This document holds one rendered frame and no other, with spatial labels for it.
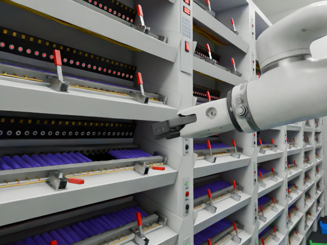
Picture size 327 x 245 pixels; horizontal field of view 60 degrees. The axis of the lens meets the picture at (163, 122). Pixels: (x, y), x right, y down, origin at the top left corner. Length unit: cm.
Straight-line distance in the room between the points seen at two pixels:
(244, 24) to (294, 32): 123
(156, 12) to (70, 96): 55
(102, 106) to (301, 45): 44
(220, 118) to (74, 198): 36
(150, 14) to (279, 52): 69
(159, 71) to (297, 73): 62
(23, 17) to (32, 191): 45
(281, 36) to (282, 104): 10
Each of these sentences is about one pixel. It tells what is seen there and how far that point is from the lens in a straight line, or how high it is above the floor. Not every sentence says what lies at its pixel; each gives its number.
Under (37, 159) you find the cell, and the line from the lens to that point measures 71.
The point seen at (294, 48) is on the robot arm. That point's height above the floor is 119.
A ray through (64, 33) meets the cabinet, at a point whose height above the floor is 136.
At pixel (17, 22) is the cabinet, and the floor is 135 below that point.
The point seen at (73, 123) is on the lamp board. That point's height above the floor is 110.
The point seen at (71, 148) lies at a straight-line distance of 81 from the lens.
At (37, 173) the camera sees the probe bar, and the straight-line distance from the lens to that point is 64.
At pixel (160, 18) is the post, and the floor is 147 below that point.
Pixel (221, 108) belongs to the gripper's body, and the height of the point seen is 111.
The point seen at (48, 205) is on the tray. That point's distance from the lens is 62.
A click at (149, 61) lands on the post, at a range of 103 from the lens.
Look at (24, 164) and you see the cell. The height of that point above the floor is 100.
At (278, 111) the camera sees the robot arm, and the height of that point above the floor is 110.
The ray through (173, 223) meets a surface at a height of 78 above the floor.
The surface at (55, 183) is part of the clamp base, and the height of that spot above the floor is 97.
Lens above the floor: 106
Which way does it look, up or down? 3 degrees up
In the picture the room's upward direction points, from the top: straight up
